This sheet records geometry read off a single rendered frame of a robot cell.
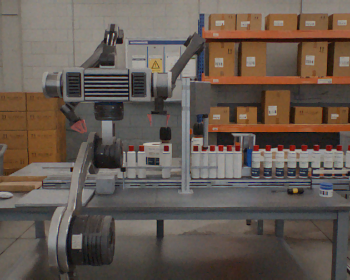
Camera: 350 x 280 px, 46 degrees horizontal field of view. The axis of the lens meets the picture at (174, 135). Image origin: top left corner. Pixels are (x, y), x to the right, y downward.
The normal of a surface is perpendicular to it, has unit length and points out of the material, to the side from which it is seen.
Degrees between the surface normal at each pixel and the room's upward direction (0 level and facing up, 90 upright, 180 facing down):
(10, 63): 90
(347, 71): 91
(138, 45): 90
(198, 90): 90
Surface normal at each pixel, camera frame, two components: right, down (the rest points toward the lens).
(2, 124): 0.07, 0.11
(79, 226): 0.00, -0.67
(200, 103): 0.83, 0.06
